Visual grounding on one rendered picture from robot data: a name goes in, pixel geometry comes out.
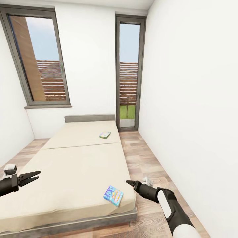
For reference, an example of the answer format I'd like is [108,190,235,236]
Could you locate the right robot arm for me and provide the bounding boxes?
[126,177,201,238]

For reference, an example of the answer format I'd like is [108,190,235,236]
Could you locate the board game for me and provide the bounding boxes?
[103,185,123,207]
[99,131,111,139]

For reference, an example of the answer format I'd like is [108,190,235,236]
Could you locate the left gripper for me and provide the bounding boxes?
[0,170,41,197]

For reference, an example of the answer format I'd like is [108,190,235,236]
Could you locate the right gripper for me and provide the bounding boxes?
[126,180,152,200]

